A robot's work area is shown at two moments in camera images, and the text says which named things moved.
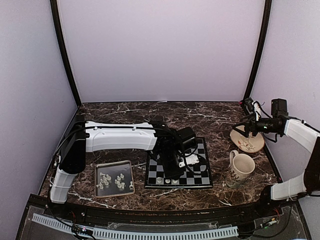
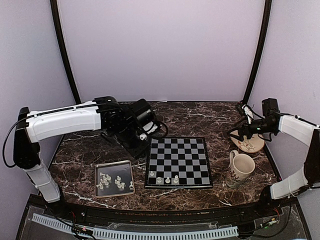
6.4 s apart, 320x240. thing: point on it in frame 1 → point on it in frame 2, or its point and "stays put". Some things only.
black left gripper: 172,174 → 138,151
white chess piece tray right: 131,186 stays put
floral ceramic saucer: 252,144 stays put
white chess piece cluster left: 105,181 stays put
